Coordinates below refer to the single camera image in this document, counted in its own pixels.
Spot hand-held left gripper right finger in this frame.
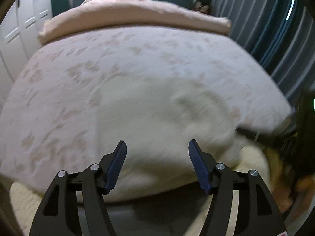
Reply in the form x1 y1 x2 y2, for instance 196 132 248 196
188 139 287 236

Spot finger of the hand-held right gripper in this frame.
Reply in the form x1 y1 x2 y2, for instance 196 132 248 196
236 127 282 148

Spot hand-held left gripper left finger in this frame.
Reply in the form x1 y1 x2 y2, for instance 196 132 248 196
29 140 128 236

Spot cream sweater with black hearts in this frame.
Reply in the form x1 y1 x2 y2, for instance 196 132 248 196
95 76 246 199

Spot bed with pink floral sheet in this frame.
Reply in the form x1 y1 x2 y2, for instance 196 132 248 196
0 26 293 203

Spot grey-blue striped curtain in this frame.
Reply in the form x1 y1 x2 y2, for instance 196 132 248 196
212 0 315 99

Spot plush toys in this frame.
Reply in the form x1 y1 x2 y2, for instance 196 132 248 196
194 1 210 13

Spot pink duvet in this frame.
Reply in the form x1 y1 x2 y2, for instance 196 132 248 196
37 0 232 46

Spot white wardrobe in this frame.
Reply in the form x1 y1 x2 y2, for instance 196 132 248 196
0 0 53 96

